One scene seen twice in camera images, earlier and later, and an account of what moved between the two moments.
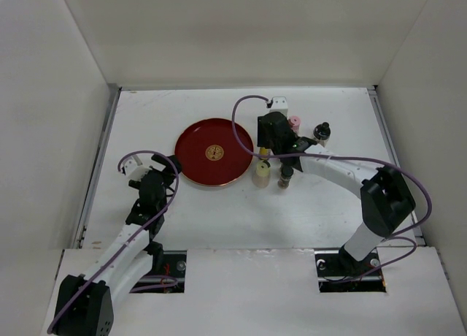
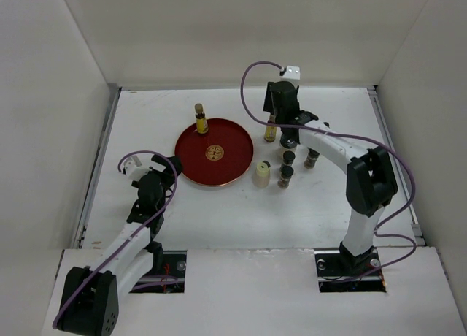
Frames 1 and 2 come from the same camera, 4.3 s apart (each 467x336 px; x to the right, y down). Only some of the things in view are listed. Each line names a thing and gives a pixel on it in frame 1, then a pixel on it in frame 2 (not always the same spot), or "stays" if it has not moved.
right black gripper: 262,141 -> 268,106
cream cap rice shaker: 261,177 stays
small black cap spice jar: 287,173 stays
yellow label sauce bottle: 264,152 -> 201,123
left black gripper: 168,177 stays
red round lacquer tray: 211,154 stays
